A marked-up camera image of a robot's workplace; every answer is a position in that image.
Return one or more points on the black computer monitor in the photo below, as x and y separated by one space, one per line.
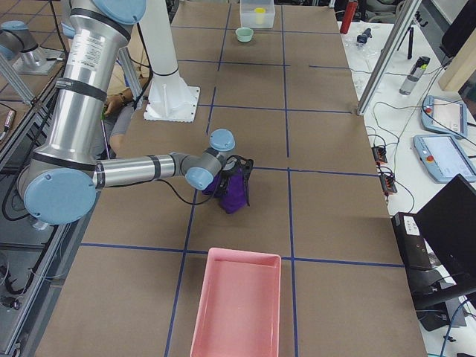
447 222

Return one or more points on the black desktop computer box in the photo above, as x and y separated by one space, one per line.
412 247

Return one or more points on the far teach pendant tablet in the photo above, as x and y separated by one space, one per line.
445 116

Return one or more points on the purple cloth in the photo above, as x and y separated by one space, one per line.
214 190

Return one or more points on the teach pendant tablet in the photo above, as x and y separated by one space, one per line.
445 116
443 157

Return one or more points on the aluminium frame post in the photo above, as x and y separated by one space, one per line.
403 21

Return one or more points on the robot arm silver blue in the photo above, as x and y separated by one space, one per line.
60 184
22 51

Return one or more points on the mint green bowl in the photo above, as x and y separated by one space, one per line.
244 34

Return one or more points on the near teach pendant tablet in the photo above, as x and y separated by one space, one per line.
443 157

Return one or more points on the clear plastic storage box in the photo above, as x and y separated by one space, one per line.
247 16

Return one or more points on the yellow plastic cup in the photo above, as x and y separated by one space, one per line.
260 15

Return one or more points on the folded blue umbrella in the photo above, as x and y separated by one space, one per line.
363 37

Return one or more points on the pink plastic bin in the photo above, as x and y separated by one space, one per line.
239 307

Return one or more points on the person's hand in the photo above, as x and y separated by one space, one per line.
114 103

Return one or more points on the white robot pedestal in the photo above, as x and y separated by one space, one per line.
170 98

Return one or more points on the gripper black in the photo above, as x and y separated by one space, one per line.
229 174

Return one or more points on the red metal bottle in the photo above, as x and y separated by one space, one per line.
348 16

